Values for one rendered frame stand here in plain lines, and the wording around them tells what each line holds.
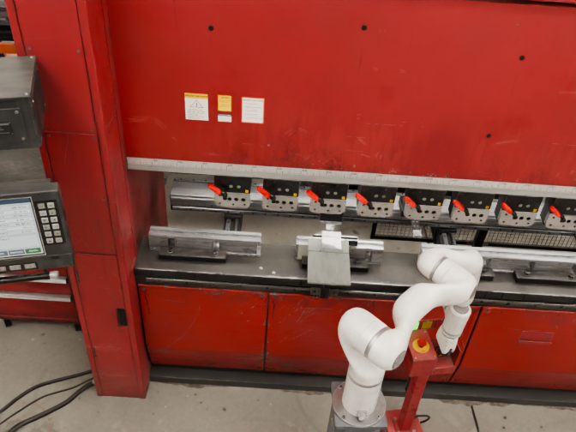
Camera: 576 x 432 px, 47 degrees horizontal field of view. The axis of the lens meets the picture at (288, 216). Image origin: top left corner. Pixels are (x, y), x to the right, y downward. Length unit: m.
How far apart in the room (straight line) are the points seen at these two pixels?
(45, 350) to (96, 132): 1.77
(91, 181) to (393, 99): 1.16
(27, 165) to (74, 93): 1.17
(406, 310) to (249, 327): 1.22
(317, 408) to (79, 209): 1.66
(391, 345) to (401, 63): 0.99
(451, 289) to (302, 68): 0.93
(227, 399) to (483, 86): 2.05
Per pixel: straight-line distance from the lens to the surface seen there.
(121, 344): 3.27
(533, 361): 3.56
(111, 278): 2.93
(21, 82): 2.20
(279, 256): 3.03
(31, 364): 3.88
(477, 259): 2.44
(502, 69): 2.51
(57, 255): 2.50
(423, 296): 2.22
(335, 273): 2.81
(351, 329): 2.11
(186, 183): 3.24
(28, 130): 2.20
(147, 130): 2.64
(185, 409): 3.58
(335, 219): 2.88
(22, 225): 2.41
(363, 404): 2.33
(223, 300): 3.08
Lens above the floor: 3.03
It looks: 42 degrees down
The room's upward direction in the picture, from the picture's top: 4 degrees clockwise
